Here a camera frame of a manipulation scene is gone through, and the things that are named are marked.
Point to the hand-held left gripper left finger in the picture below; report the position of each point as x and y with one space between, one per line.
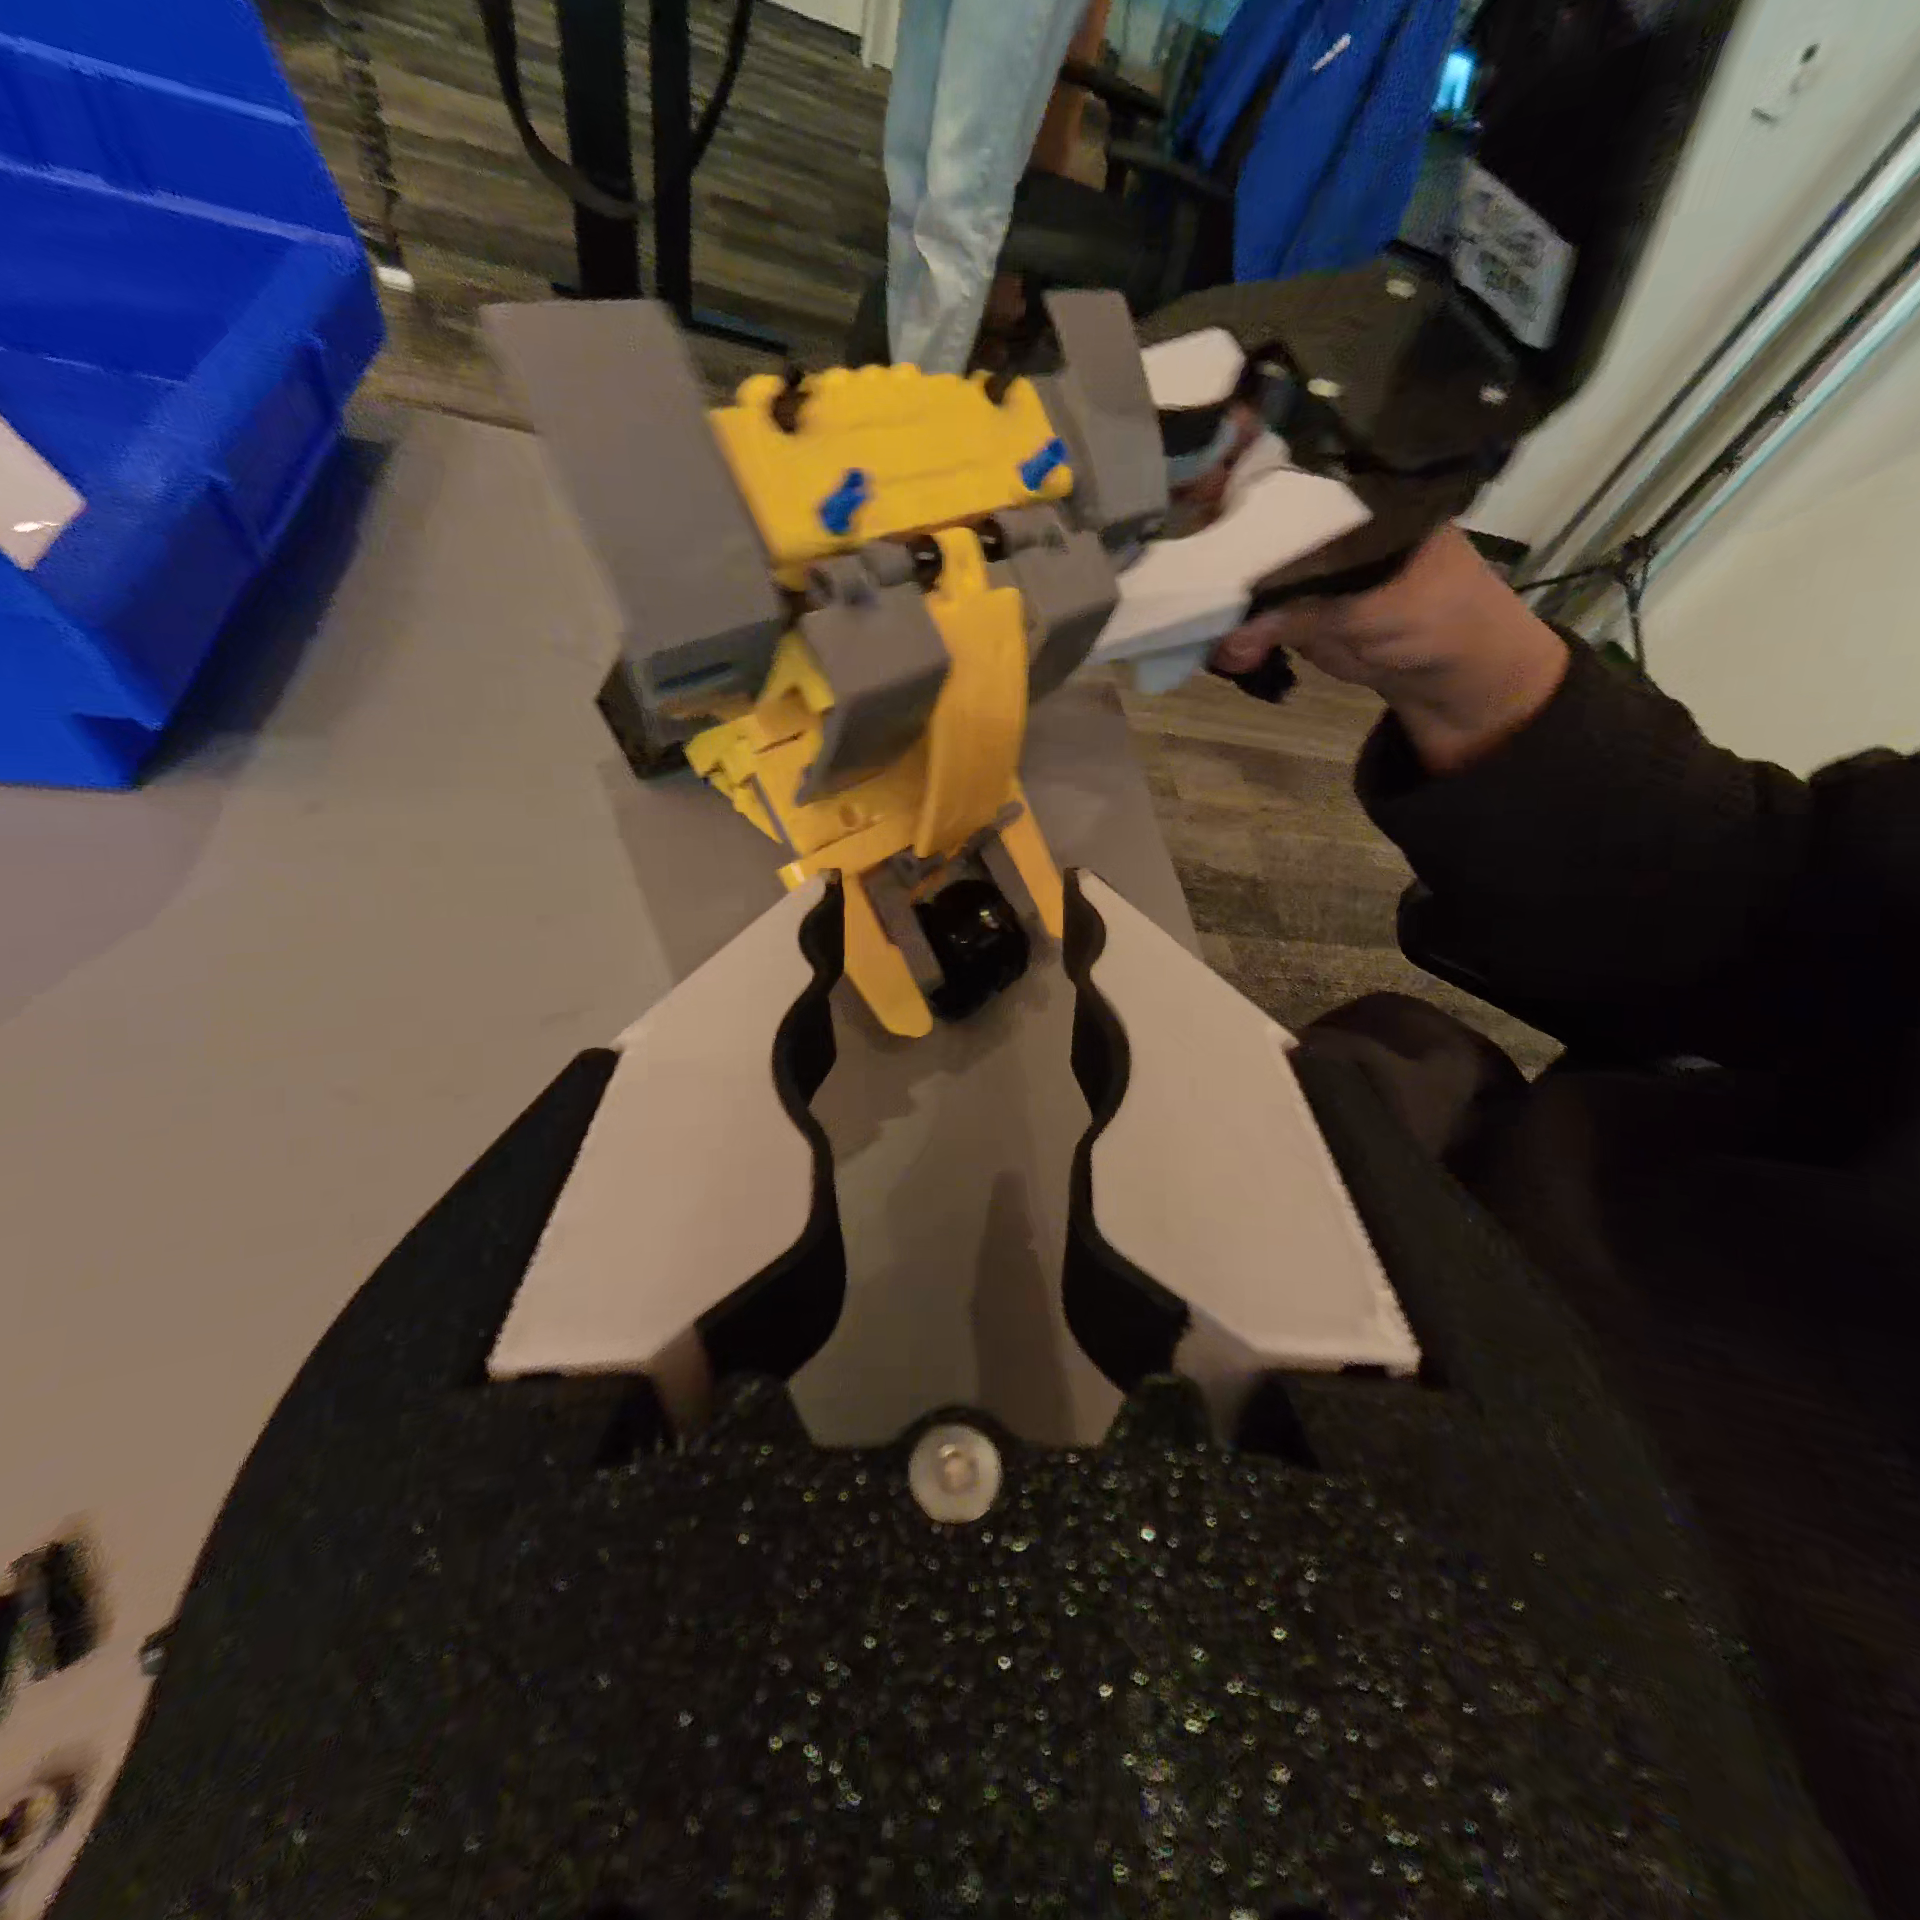
659 1200

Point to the pile of brick parts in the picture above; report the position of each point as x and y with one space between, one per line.
55 1614

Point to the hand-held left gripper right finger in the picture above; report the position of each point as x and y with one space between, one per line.
1244 1200

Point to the blue plastic bin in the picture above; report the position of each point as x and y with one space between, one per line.
182 300

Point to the person's right forearm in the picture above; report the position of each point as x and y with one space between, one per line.
1655 871

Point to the black desk leg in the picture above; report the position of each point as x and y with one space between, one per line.
597 152

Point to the blue jacket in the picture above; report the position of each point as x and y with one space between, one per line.
1316 137

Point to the white paper slip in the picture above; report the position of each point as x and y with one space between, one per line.
29 498

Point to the person's right hand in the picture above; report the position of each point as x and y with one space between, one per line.
1439 658

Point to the yellow brick vehicle model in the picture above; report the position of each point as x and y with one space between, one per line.
902 455

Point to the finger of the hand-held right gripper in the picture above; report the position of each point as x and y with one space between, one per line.
1226 571
1193 374

